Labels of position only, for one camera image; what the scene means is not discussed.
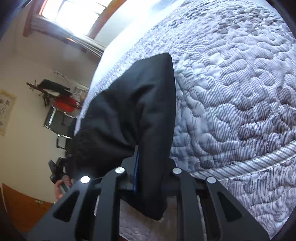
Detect black pants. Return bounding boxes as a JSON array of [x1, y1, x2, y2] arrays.
[[67, 53, 176, 220]]

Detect person's left hand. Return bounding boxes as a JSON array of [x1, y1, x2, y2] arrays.
[[54, 175, 72, 200]]

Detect wooden door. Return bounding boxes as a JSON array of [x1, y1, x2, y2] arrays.
[[2, 184, 53, 232]]

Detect red bag on rack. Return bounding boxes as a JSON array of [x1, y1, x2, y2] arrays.
[[55, 95, 81, 113]]

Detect wooden coat rack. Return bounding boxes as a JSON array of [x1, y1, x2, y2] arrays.
[[26, 81, 73, 106]]

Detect black garment on rack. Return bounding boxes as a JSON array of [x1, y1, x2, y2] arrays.
[[37, 79, 72, 96]]

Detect grey curtain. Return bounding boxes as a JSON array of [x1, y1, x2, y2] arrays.
[[30, 15, 105, 58]]

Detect quilted grey mattress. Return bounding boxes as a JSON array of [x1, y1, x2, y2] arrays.
[[73, 0, 296, 241]]

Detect black metal frame chair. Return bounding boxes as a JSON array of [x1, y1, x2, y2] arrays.
[[44, 106, 77, 150]]

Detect white wire rack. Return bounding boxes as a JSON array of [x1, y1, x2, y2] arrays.
[[72, 86, 89, 102]]

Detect framed wall picture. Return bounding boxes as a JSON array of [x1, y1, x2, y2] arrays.
[[0, 89, 16, 136]]

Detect wooden window frame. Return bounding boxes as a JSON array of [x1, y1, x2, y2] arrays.
[[23, 1, 125, 52]]

